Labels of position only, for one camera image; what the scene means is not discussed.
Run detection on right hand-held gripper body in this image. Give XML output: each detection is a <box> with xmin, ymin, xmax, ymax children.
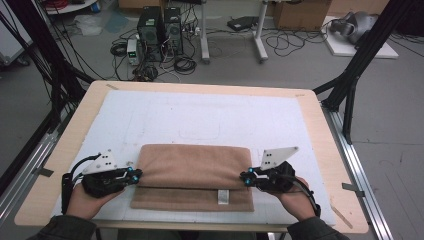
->
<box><xmin>255</xmin><ymin>146</ymin><xmax>299</xmax><ymax>194</ymax></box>

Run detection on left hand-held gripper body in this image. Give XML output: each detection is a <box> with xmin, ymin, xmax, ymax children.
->
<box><xmin>81</xmin><ymin>149</ymin><xmax>131</xmax><ymax>198</ymax></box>

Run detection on tan terry towel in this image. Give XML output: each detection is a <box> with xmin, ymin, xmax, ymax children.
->
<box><xmin>130</xmin><ymin>143</ymin><xmax>255</xmax><ymax>213</ymax></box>

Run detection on person's left hand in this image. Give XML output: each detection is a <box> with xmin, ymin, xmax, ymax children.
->
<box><xmin>66</xmin><ymin>183</ymin><xmax>124</xmax><ymax>220</ymax></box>

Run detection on person's right hand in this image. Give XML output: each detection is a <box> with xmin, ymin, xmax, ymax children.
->
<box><xmin>271</xmin><ymin>176</ymin><xmax>316</xmax><ymax>222</ymax></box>

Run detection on grey tape strip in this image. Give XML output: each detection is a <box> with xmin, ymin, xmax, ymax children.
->
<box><xmin>33</xmin><ymin>167</ymin><xmax>54</xmax><ymax>178</ymax></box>
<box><xmin>342</xmin><ymin>182</ymin><xmax>366</xmax><ymax>198</ymax></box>

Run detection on white foam mat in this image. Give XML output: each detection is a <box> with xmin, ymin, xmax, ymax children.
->
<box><xmin>49</xmin><ymin>89</ymin><xmax>336</xmax><ymax>226</ymax></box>

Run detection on white bench power supply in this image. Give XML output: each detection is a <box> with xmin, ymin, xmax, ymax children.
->
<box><xmin>126</xmin><ymin>38</ymin><xmax>143</xmax><ymax>66</ymax></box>

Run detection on black computer tower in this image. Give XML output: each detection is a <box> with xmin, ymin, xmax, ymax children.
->
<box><xmin>137</xmin><ymin>6</ymin><xmax>165</xmax><ymax>63</ymax></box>
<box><xmin>163</xmin><ymin>7</ymin><xmax>184</xmax><ymax>56</ymax></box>

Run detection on black flat device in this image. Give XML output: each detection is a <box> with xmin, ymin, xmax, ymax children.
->
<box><xmin>227</xmin><ymin>16</ymin><xmax>259</xmax><ymax>32</ymax></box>

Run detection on clear plastic bag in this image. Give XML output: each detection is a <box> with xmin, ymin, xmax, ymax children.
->
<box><xmin>73</xmin><ymin>14</ymin><xmax>104</xmax><ymax>37</ymax></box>

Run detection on brown cardboard box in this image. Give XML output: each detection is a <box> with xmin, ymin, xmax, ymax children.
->
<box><xmin>273</xmin><ymin>0</ymin><xmax>333</xmax><ymax>32</ymax></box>

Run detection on white floor board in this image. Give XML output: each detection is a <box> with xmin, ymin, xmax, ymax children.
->
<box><xmin>321</xmin><ymin>15</ymin><xmax>399</xmax><ymax>59</ymax></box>

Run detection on grey headset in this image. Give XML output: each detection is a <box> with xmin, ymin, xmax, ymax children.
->
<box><xmin>329</xmin><ymin>11</ymin><xmax>378</xmax><ymax>44</ymax></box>

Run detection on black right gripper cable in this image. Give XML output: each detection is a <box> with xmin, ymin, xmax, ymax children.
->
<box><xmin>286</xmin><ymin>174</ymin><xmax>322</xmax><ymax>218</ymax></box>

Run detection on aluminium rail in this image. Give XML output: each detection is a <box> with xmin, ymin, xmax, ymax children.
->
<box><xmin>321</xmin><ymin>104</ymin><xmax>394</xmax><ymax>240</ymax></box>
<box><xmin>0</xmin><ymin>109</ymin><xmax>78</xmax><ymax>228</ymax></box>

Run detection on coiled black cable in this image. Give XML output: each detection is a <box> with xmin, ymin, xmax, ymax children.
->
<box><xmin>173</xmin><ymin>56</ymin><xmax>198</xmax><ymax>75</ymax></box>

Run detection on loose black floor cables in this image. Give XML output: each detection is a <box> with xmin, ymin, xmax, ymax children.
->
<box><xmin>266</xmin><ymin>28</ymin><xmax>329</xmax><ymax>58</ymax></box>

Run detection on black metal frame stand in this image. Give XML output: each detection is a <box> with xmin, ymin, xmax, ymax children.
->
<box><xmin>313</xmin><ymin>0</ymin><xmax>418</xmax><ymax>144</ymax></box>
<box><xmin>0</xmin><ymin>0</ymin><xmax>96</xmax><ymax>134</ymax></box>

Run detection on white desk frame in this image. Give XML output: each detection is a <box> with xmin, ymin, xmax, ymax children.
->
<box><xmin>199</xmin><ymin>0</ymin><xmax>269</xmax><ymax>64</ymax></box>

